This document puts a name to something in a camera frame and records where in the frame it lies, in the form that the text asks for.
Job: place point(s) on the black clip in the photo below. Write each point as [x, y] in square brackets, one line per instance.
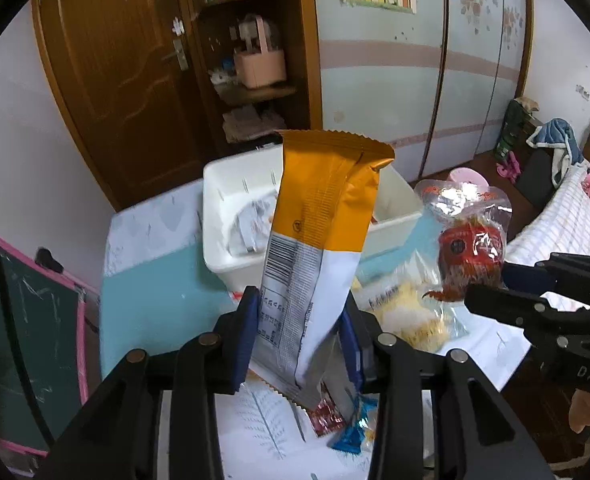
[49, 259]

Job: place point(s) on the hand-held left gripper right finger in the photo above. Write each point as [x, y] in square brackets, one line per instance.
[350, 347]

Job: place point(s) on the blue snack packet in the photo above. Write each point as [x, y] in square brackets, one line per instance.
[355, 432]

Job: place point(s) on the pink plastic stool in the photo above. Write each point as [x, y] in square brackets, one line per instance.
[467, 176]

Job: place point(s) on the red foil snack packet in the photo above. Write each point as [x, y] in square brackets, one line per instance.
[325, 417]

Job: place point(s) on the pink plastic toy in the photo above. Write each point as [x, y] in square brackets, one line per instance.
[510, 166]

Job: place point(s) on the teal white printed tablecloth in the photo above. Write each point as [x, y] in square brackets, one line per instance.
[150, 285]

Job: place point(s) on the white checkered bed blanket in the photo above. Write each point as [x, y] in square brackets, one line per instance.
[560, 220]

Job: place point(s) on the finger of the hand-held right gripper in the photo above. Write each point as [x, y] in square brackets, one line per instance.
[525, 276]
[505, 305]

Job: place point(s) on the orange white snack packet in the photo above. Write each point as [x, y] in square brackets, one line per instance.
[320, 200]

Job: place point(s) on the small white trinkets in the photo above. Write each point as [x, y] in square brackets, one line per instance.
[222, 72]

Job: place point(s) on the yellow bread packet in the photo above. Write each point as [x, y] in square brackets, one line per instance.
[390, 300]

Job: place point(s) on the wooden corner shelf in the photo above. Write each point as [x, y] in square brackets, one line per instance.
[300, 50]

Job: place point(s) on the white plastic bin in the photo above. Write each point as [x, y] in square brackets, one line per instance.
[215, 240]

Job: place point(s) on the red snack clear bag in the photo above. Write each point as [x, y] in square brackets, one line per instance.
[467, 250]

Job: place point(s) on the blue white garment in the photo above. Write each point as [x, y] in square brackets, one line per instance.
[557, 135]

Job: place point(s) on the green bag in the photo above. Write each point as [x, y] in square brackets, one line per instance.
[512, 125]

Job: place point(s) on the brown wooden door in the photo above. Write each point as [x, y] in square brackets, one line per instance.
[105, 85]

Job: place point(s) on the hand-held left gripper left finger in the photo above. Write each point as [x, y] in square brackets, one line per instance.
[245, 342]

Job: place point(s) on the crumbly yellow pastry packet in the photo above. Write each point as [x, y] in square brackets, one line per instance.
[425, 334]

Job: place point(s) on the person's right hand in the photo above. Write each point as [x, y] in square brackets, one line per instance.
[585, 410]

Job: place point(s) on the floral sliding wardrobe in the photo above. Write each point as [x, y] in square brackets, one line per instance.
[390, 85]

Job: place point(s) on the white crinkled snack packet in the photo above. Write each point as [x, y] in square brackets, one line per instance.
[252, 225]

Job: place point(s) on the pink plastic basket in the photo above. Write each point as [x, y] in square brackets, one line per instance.
[260, 67]

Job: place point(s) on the green chalkboard pink frame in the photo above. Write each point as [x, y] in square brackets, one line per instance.
[25, 335]

